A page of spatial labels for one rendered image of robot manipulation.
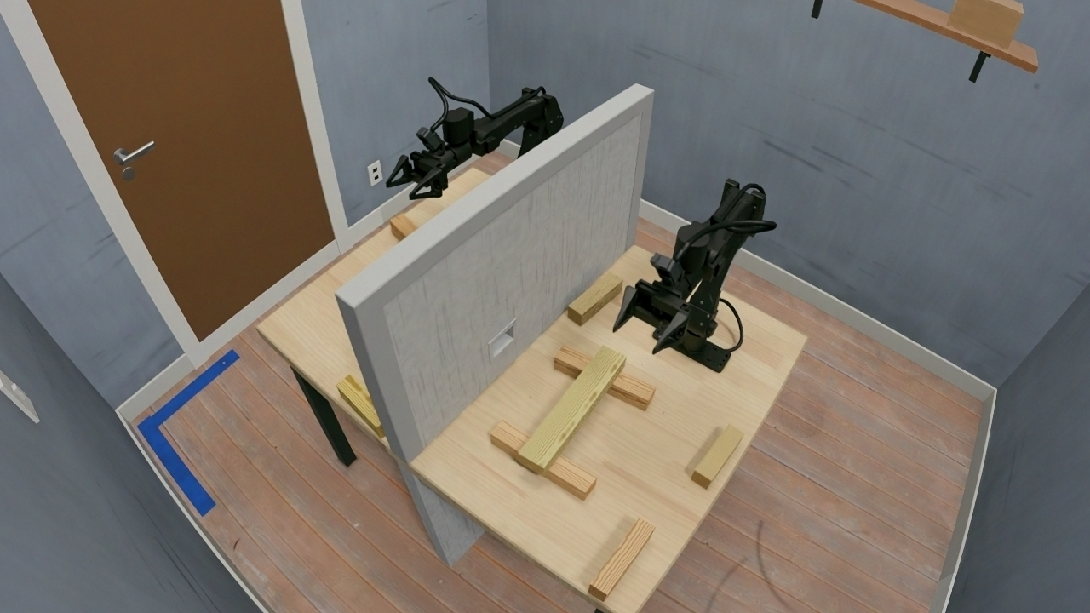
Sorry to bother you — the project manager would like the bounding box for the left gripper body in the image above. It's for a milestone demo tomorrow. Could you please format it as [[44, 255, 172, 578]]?
[[633, 261, 691, 330]]

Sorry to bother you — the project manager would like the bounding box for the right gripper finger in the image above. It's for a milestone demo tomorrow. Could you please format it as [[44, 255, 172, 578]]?
[[409, 168, 443, 200], [386, 155, 412, 188]]

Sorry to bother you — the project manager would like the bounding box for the grey panel wall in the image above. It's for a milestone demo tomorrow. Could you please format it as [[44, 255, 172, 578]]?
[[334, 83, 654, 567]]

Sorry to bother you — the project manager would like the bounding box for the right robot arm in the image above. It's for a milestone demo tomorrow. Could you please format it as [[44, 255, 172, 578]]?
[[416, 94, 564, 167]]

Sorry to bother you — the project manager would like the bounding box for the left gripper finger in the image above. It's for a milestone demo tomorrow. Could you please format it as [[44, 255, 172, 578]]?
[[611, 285, 637, 333], [652, 311, 689, 354]]

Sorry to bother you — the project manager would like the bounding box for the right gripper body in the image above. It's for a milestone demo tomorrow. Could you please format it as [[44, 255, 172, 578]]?
[[409, 131, 457, 191]]

